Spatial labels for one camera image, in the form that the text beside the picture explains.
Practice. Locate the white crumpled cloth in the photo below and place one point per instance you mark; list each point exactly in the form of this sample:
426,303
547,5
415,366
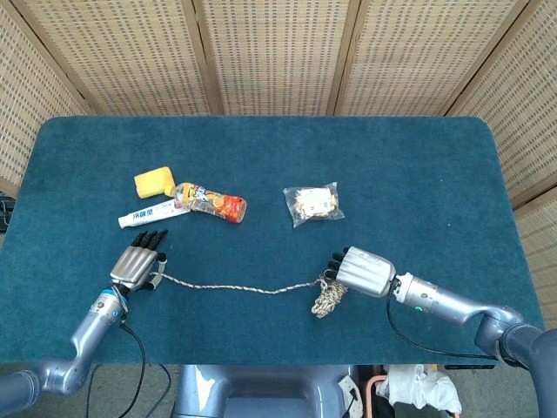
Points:
418,387

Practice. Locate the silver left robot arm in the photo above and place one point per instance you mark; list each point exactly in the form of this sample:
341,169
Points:
87,326

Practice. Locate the white power plug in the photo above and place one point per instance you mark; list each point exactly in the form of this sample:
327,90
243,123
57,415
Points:
350,387

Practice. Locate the pink tube frame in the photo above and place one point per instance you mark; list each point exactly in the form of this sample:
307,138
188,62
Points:
369,396

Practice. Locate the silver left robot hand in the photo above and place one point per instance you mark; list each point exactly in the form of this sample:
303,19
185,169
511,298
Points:
132,263

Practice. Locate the blue carpet table cover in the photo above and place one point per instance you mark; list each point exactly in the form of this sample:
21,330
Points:
348,152

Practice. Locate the yellow sponge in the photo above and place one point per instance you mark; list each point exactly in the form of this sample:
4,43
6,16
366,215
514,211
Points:
150,183

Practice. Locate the white toothpaste tube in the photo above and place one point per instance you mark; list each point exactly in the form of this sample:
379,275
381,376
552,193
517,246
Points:
143,215

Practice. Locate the clear bag of snacks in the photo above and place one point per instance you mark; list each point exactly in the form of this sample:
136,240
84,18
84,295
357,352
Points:
311,204

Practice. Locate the black device on floor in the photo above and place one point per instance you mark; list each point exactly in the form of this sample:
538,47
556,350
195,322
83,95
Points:
5,213

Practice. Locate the blue-grey robot torso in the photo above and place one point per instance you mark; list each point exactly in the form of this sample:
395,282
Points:
261,392

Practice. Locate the clear bottle with orange label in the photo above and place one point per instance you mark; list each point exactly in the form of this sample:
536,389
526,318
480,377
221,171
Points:
217,206

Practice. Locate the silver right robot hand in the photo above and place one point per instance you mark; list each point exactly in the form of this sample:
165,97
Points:
365,270

